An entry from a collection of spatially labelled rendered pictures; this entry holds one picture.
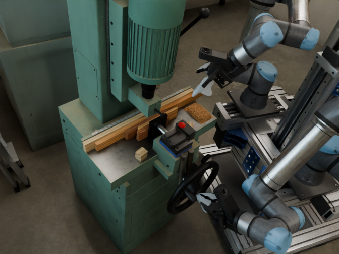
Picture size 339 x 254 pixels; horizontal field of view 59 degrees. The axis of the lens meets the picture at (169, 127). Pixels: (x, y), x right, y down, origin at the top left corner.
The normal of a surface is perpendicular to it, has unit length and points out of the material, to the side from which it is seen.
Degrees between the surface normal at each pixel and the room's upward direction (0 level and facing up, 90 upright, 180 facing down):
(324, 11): 90
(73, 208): 0
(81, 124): 0
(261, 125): 0
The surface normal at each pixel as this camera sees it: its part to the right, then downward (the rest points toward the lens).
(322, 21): -0.82, 0.34
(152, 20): -0.13, 0.72
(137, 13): -0.60, 0.53
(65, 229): 0.13, -0.67
